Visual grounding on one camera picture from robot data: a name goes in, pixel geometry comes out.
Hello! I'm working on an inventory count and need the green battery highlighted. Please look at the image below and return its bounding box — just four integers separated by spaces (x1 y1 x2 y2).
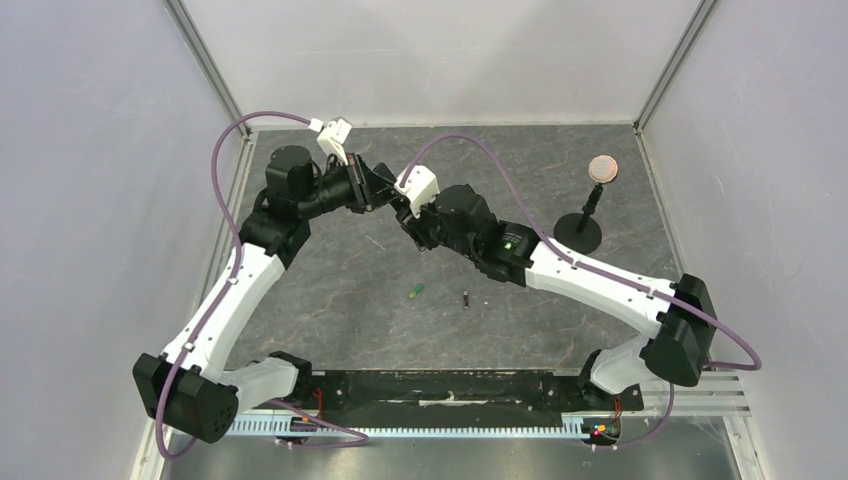
408 284 425 298

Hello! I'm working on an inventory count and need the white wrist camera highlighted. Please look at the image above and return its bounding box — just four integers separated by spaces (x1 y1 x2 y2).
308 117 352 165
394 165 440 219

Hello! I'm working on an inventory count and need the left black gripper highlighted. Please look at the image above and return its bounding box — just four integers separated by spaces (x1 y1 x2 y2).
298 152 401 220

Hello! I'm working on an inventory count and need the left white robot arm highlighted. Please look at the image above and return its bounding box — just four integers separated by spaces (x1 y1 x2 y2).
132 145 396 443

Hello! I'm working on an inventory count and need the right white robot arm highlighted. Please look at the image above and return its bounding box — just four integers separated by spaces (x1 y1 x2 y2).
392 185 716 408

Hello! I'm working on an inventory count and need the black stand with round disc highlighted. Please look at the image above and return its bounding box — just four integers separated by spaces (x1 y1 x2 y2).
554 155 619 255

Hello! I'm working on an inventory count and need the purple cable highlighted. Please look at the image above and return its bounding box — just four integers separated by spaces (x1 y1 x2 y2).
397 132 763 452
154 111 371 461

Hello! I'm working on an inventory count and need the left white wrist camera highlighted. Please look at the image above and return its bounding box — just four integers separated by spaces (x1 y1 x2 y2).
308 117 352 165

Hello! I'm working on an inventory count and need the white toothed cable rail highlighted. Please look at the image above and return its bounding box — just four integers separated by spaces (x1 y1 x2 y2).
227 413 591 441

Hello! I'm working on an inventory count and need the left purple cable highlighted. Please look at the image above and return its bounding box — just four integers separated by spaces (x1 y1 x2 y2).
154 111 371 461

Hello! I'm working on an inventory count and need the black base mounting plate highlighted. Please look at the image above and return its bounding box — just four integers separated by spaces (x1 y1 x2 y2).
285 369 644 429

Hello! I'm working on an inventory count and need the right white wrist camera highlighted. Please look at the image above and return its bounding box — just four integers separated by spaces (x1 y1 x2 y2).
394 165 440 219

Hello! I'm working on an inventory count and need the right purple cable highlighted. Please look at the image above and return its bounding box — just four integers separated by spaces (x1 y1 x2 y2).
397 132 763 452

